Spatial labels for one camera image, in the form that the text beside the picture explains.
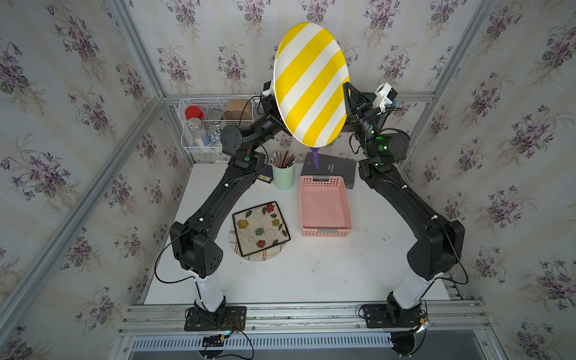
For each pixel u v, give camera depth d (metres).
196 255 0.45
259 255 0.86
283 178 1.05
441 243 0.46
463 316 0.75
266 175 1.12
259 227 0.93
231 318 0.72
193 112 0.92
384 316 0.73
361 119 0.53
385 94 0.56
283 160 1.04
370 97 0.60
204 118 0.93
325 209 1.08
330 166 1.14
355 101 0.58
